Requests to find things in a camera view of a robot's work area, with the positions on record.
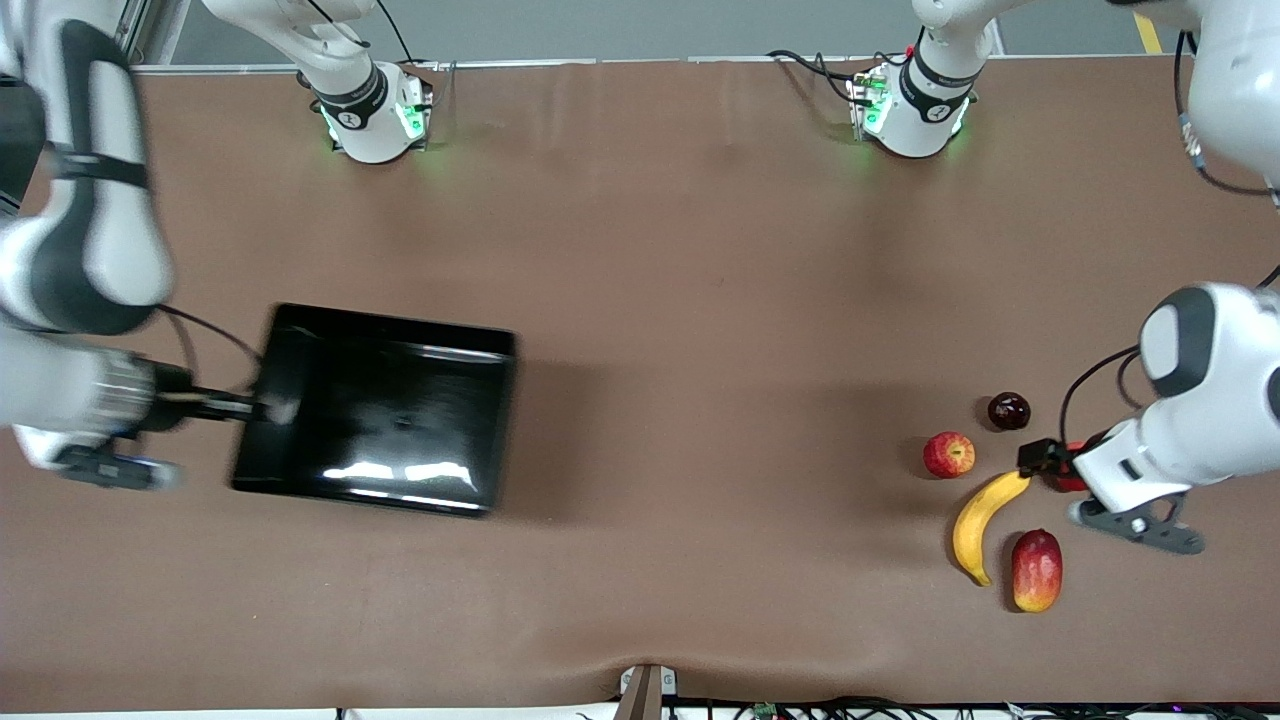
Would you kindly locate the aluminium frame post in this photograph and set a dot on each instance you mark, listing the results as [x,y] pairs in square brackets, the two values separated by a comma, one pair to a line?
[140,25]

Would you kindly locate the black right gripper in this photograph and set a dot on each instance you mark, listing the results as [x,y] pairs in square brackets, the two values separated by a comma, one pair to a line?
[170,404]

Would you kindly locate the small red yellow striped apple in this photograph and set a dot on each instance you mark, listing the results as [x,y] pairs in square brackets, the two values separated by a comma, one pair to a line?
[948,455]

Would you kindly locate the black rectangular plastic tray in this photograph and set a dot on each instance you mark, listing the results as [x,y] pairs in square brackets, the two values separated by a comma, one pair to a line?
[400,400]

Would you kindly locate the yellow banana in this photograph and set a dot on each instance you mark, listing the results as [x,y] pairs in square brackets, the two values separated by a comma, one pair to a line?
[975,525]

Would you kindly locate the silver table edge rail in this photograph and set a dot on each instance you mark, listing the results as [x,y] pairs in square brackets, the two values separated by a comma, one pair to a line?
[650,61]

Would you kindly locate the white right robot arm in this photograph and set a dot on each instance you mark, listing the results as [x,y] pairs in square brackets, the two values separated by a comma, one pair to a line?
[120,260]

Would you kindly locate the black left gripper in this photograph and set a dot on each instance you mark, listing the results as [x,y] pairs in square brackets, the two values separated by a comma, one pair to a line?
[1043,458]

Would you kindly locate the red yellow mango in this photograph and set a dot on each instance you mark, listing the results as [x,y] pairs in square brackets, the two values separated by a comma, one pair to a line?
[1037,570]

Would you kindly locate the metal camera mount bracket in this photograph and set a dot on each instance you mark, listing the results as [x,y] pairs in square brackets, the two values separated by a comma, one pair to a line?
[645,690]

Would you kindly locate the dark purple plum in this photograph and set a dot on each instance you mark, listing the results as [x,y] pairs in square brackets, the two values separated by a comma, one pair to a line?
[1009,411]

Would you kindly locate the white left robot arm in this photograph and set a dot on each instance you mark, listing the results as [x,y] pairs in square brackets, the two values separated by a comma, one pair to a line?
[1200,400]

